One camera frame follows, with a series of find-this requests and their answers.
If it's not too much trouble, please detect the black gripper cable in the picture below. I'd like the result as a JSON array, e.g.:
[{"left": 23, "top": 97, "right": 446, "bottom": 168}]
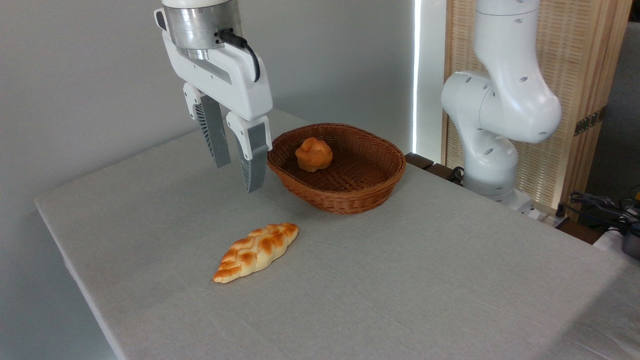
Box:
[{"left": 217, "top": 29, "right": 262, "bottom": 83}]

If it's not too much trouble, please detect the round orange bread roll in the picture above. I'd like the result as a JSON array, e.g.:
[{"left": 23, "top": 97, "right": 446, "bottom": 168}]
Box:
[{"left": 295, "top": 137, "right": 334, "bottom": 173}]

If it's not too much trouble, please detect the black metal hinge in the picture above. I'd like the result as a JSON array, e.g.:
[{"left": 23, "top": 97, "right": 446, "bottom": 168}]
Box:
[{"left": 574, "top": 107, "right": 607, "bottom": 137}]

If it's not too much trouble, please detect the grey tablecloth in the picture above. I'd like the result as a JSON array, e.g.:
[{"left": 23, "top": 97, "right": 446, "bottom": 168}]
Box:
[{"left": 34, "top": 106, "right": 640, "bottom": 360}]

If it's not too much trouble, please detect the white power strip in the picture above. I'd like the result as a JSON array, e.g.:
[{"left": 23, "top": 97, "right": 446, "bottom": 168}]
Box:
[{"left": 529, "top": 206, "right": 571, "bottom": 229}]

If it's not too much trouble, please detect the long braided bread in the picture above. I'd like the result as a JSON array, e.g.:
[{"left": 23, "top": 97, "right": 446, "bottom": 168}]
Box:
[{"left": 212, "top": 222, "right": 300, "bottom": 284}]

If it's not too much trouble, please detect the brown wicker basket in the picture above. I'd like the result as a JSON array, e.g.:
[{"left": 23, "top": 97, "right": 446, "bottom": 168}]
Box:
[{"left": 266, "top": 123, "right": 407, "bottom": 215}]

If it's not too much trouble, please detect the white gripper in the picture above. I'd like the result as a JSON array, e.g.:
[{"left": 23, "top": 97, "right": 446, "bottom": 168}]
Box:
[{"left": 161, "top": 30, "right": 274, "bottom": 194}]

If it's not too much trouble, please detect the black cable bundle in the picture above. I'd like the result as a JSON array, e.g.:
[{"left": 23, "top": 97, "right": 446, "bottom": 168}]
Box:
[{"left": 569, "top": 191, "right": 640, "bottom": 237}]

